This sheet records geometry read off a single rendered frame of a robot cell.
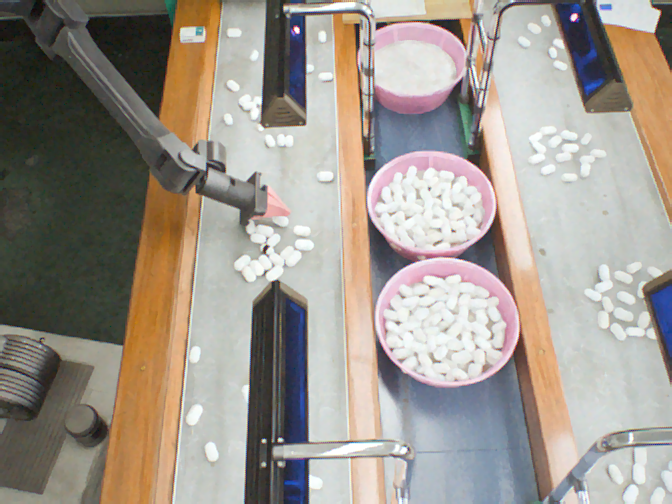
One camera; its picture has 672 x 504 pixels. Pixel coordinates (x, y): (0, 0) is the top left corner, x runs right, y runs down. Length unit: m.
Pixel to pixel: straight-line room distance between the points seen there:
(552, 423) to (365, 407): 0.32
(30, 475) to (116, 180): 1.31
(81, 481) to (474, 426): 0.82
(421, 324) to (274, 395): 0.53
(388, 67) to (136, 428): 1.05
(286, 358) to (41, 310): 1.59
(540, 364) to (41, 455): 1.05
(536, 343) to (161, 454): 0.69
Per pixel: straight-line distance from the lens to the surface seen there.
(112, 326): 2.30
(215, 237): 1.46
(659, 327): 1.04
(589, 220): 1.53
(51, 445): 1.65
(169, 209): 1.50
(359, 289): 1.33
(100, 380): 1.67
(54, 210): 2.64
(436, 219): 1.47
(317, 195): 1.50
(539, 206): 1.52
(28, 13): 1.52
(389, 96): 1.69
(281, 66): 1.22
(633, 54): 1.88
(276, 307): 0.92
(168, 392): 1.29
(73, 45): 1.44
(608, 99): 1.27
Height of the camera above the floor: 1.91
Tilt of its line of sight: 57 degrees down
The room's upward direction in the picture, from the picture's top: 4 degrees counter-clockwise
